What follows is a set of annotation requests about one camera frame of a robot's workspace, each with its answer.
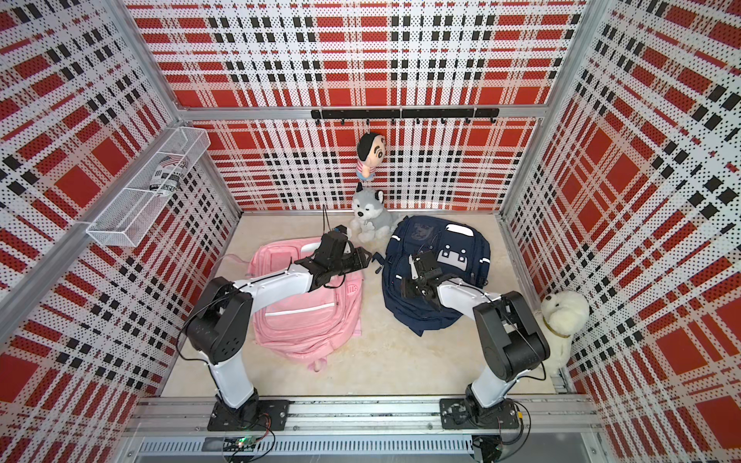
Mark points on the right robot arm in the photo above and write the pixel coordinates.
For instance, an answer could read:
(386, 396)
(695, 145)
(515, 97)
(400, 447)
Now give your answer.
(512, 341)

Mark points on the green circuit board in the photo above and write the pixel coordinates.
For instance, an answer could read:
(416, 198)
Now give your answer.
(240, 444)

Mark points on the white wire mesh basket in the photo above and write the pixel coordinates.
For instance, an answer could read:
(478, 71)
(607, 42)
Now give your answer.
(129, 216)

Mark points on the black wall hook rail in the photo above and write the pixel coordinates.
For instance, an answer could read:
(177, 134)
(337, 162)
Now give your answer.
(406, 113)

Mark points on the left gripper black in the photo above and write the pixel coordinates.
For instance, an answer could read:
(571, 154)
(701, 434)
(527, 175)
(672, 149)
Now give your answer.
(361, 262)

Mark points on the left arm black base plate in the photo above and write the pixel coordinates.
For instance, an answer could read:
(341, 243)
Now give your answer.
(253, 414)

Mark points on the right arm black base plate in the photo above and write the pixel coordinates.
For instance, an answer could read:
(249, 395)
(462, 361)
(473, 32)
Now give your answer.
(477, 414)

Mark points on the striped can in basket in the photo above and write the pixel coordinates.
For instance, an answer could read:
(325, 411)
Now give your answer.
(167, 176)

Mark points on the white fluffy plush dog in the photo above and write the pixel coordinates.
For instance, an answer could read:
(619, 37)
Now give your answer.
(560, 317)

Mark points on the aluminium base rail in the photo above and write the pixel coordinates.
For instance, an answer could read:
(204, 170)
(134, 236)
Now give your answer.
(383, 414)

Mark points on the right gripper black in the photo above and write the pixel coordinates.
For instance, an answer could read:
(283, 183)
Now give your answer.
(406, 287)

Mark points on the grey husky plush toy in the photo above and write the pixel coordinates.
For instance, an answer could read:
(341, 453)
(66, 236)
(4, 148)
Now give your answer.
(371, 219)

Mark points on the black-haired hanging doll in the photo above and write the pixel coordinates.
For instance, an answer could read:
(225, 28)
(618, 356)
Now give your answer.
(371, 151)

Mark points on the navy blue backpack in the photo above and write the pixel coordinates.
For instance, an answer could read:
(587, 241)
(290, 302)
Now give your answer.
(458, 250)

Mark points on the pink backpack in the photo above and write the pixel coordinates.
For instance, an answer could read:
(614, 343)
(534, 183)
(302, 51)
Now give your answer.
(305, 328)

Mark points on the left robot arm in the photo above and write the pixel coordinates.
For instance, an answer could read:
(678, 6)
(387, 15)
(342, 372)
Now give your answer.
(219, 326)

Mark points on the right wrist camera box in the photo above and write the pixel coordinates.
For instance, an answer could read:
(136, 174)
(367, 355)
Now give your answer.
(413, 269)

